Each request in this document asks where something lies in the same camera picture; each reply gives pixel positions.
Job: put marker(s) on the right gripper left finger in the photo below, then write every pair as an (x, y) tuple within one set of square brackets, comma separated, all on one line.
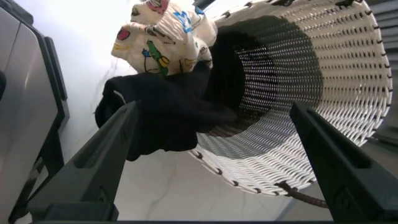
[(93, 174)]

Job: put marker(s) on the white laundry basket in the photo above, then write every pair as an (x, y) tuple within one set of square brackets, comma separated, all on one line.
[(342, 77)]

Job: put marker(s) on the black garment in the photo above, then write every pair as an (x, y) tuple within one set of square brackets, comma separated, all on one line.
[(174, 105)]

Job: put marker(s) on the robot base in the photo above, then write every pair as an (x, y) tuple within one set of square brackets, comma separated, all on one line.
[(25, 93)]

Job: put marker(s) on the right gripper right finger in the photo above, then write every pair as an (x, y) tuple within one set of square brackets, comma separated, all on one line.
[(357, 193)]

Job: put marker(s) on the cream printed garment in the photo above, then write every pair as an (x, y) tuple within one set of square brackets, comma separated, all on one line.
[(161, 34)]

